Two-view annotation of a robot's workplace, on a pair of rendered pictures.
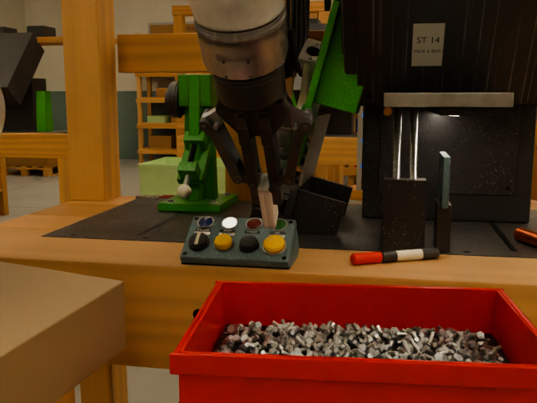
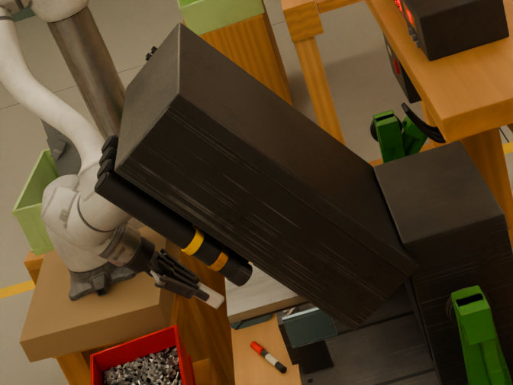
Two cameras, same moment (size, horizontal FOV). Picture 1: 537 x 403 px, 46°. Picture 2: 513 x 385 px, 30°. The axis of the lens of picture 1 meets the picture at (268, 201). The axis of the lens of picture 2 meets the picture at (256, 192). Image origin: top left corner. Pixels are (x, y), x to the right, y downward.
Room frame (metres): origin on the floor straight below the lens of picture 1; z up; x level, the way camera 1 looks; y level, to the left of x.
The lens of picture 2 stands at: (0.79, -1.81, 2.14)
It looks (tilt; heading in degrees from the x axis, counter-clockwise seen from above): 28 degrees down; 84
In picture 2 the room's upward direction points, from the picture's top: 19 degrees counter-clockwise
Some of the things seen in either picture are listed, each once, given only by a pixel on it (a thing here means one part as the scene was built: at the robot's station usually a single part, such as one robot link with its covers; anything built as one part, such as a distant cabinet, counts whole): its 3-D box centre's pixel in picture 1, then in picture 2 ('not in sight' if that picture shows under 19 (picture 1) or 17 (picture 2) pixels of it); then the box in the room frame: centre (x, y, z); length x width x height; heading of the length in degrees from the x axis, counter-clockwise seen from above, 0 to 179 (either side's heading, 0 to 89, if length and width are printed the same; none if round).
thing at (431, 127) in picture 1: (443, 125); (450, 261); (1.24, -0.34, 1.07); 0.30 x 0.18 x 0.34; 79
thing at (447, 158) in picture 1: (442, 200); (314, 339); (0.95, -0.26, 0.97); 0.10 x 0.02 x 0.14; 169
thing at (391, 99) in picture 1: (436, 103); (323, 270); (1.01, -0.26, 1.11); 0.39 x 0.16 x 0.03; 169
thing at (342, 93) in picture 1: (341, 69); not in sight; (1.08, -0.12, 1.17); 0.13 x 0.12 x 0.20; 79
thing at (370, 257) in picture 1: (395, 256); (268, 357); (0.86, -0.18, 0.91); 0.13 x 0.02 x 0.02; 106
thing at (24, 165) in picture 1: (44, 157); not in sight; (9.84, 3.46, 0.22); 1.20 x 0.81 x 0.44; 170
